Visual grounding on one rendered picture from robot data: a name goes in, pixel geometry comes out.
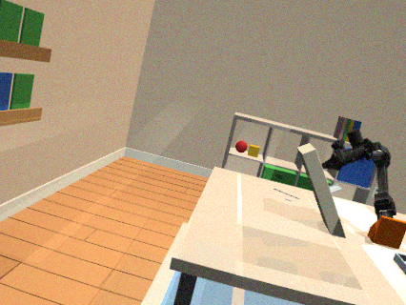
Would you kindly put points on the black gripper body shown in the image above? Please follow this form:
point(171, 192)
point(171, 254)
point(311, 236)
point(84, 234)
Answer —
point(344, 158)

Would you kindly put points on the cream service panel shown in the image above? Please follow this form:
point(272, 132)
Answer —
point(321, 190)

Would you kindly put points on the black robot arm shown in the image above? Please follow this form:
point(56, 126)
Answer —
point(362, 148)

